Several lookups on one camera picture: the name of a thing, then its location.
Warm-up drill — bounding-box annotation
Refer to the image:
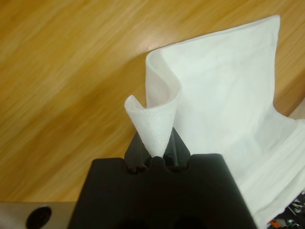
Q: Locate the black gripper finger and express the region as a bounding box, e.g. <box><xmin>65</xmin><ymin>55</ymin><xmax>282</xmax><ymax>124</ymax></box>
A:
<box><xmin>125</xmin><ymin>133</ymin><xmax>151</xmax><ymax>166</ymax></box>
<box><xmin>163</xmin><ymin>126</ymin><xmax>191</xmax><ymax>167</ymax></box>

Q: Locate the white t-shirt with black logo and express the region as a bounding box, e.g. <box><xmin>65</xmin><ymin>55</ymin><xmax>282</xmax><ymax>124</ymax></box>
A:
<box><xmin>124</xmin><ymin>14</ymin><xmax>305</xmax><ymax>226</ymax></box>

